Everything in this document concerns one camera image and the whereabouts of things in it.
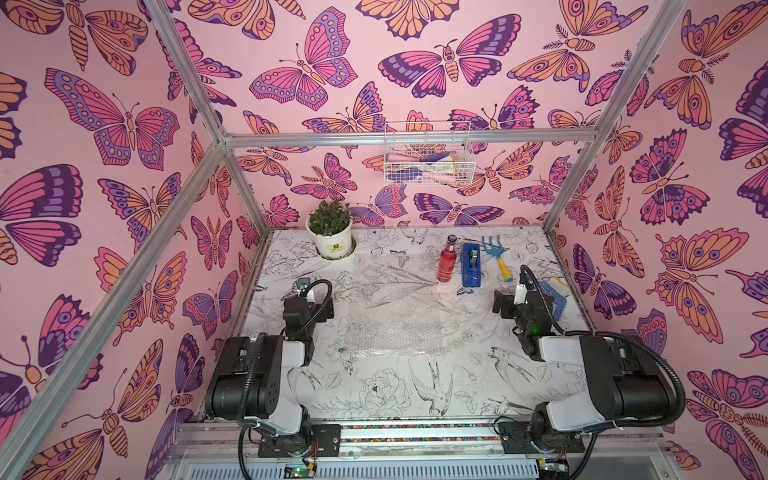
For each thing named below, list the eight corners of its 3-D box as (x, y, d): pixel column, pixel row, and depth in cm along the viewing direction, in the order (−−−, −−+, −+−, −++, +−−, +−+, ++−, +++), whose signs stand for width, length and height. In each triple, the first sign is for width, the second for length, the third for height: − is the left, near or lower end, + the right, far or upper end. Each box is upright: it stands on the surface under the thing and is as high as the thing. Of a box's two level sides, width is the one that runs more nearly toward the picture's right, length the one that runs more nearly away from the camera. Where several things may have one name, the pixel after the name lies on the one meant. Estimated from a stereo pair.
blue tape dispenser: (461, 287, 104) (465, 277, 100) (462, 252, 114) (465, 242, 110) (478, 289, 104) (481, 279, 99) (476, 254, 114) (480, 243, 109)
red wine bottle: (444, 285, 106) (453, 246, 90) (436, 277, 108) (443, 238, 92) (452, 280, 107) (462, 241, 91) (444, 272, 109) (452, 233, 93)
